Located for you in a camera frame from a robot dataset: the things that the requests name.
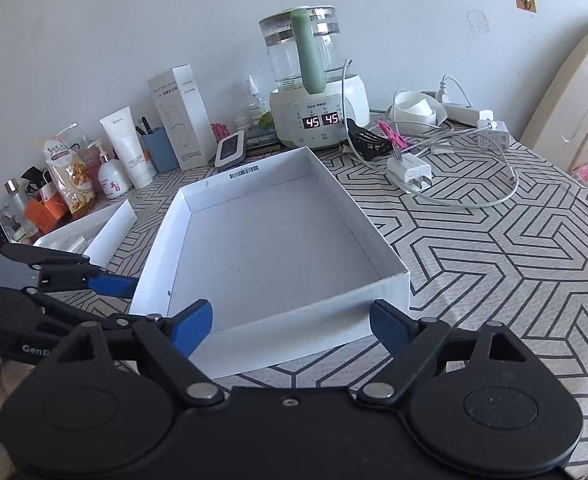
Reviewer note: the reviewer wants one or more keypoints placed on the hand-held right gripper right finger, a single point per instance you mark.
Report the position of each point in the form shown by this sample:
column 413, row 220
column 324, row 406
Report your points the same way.
column 389, row 327

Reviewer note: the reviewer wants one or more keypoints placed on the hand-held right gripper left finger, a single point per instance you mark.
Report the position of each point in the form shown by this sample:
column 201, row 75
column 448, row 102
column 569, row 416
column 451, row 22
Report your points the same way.
column 191, row 327

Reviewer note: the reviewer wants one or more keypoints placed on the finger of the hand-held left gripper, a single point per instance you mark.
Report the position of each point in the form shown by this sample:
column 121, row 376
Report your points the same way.
column 114, row 284
column 99, row 312

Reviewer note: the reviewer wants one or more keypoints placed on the white cardboard box tray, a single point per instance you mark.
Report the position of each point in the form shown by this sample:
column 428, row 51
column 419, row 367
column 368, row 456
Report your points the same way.
column 91, row 232

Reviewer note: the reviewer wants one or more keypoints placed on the white cardboard box lid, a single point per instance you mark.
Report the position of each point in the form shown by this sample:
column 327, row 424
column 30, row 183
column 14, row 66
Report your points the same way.
column 274, row 255

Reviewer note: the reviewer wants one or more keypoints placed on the geometric patterned desktop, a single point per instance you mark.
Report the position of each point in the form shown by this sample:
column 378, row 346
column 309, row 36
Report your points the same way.
column 484, row 270

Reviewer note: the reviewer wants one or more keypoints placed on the small orange box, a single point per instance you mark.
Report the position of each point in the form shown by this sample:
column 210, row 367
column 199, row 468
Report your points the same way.
column 46, row 212

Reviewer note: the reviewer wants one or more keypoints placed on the white pump bottle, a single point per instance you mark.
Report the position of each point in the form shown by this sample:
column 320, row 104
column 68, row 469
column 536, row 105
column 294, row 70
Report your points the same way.
column 111, row 175

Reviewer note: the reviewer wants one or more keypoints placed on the beige snack bag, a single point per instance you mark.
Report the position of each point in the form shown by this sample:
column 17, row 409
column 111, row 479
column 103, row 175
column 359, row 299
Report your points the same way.
column 71, row 180

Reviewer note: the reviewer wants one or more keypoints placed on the frosted glass perfume bottle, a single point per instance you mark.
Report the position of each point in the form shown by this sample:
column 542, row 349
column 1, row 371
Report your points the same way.
column 15, row 207

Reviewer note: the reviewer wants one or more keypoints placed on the white cosmetic tube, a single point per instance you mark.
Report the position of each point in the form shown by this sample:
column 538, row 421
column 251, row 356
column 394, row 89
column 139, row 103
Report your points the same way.
column 129, row 150

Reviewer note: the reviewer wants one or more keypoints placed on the blue pen cup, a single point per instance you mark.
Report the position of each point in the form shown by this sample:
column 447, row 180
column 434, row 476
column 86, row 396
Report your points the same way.
column 161, row 152

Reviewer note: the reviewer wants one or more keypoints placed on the tall white carton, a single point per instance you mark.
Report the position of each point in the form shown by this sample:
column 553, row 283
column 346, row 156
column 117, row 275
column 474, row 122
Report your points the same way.
column 181, row 120

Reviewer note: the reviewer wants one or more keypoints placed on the white portable router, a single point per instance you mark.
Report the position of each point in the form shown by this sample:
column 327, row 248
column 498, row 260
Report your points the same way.
column 230, row 149

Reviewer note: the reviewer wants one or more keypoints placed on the black hair clip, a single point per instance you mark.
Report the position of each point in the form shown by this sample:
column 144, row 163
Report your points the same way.
column 369, row 140

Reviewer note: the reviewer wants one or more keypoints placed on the pink scissors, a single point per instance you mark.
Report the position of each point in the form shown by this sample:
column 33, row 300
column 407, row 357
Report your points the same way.
column 394, row 137

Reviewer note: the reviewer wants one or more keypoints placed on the white plugged power adapter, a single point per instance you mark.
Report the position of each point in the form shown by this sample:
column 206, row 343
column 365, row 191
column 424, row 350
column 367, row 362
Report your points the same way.
column 493, row 136

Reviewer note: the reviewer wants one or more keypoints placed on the white ribbon roll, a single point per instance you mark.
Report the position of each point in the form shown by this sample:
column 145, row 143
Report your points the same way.
column 416, row 107

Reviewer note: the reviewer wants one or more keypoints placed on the white power strip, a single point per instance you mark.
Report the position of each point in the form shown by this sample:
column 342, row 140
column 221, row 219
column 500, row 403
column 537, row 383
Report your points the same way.
column 466, row 114

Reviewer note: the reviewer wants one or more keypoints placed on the small clear spray bottle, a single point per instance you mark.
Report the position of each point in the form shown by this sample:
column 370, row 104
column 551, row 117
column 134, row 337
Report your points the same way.
column 256, row 105

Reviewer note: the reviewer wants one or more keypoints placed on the glass electric kettle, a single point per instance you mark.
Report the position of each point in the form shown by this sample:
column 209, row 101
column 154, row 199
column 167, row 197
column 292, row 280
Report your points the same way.
column 309, row 85

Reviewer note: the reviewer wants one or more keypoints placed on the beige headboard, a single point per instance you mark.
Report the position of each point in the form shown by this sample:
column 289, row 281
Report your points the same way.
column 574, row 100

